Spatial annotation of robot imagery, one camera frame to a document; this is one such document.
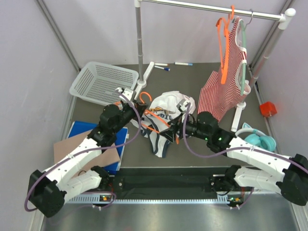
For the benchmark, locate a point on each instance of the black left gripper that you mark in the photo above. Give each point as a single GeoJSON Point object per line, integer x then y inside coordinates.
{"type": "Point", "coordinates": [140, 107]}

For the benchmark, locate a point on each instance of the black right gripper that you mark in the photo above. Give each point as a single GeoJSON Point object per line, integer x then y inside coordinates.
{"type": "Point", "coordinates": [176, 124]}

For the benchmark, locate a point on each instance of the white printed tank top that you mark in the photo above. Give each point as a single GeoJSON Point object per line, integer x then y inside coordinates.
{"type": "Point", "coordinates": [165, 106]}

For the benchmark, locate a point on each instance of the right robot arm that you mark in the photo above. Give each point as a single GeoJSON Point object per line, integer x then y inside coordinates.
{"type": "Point", "coordinates": [284, 175]}

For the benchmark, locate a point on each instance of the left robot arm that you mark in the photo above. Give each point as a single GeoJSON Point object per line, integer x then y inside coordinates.
{"type": "Point", "coordinates": [49, 190]}

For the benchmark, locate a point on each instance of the red striped tank top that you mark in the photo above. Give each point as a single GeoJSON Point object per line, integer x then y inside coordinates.
{"type": "Point", "coordinates": [223, 92]}

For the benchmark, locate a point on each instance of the green hanger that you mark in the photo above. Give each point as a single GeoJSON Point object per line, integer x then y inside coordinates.
{"type": "Point", "coordinates": [243, 33]}

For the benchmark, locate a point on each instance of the white perforated plastic basket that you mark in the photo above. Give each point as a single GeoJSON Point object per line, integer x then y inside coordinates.
{"type": "Point", "coordinates": [97, 82]}

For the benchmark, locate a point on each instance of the brown cardboard sheet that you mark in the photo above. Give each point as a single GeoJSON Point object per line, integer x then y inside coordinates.
{"type": "Point", "coordinates": [62, 148]}

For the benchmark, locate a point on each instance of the white marker orange cap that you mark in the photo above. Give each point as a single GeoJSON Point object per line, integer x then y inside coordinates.
{"type": "Point", "coordinates": [160, 64]}

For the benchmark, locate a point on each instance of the white marker blue cap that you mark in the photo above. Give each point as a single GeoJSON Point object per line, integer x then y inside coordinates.
{"type": "Point", "coordinates": [162, 68]}

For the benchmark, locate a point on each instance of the white marker blue tip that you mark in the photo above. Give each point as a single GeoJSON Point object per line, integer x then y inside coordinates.
{"type": "Point", "coordinates": [185, 64]}

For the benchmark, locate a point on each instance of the teal cat ear headphones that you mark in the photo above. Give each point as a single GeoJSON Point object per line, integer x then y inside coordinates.
{"type": "Point", "coordinates": [257, 138]}

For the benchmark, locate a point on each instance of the red cube block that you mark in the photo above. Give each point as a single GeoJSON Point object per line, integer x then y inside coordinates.
{"type": "Point", "coordinates": [268, 109]}

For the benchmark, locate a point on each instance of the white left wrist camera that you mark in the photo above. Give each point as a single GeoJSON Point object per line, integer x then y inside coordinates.
{"type": "Point", "coordinates": [126, 94]}

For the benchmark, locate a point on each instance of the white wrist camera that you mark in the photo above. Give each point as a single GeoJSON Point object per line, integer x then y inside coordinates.
{"type": "Point", "coordinates": [126, 94]}
{"type": "Point", "coordinates": [183, 105]}

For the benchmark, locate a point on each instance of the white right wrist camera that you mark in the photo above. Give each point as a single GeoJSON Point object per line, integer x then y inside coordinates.
{"type": "Point", "coordinates": [183, 105]}

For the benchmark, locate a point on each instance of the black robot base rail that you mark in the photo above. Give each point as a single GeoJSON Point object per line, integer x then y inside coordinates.
{"type": "Point", "coordinates": [168, 183]}

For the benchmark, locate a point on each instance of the grey slotted cable duct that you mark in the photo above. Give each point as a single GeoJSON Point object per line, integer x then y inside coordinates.
{"type": "Point", "coordinates": [100, 199]}

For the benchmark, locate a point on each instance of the grey aluminium frame post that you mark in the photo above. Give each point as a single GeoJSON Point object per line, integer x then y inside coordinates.
{"type": "Point", "coordinates": [58, 34]}

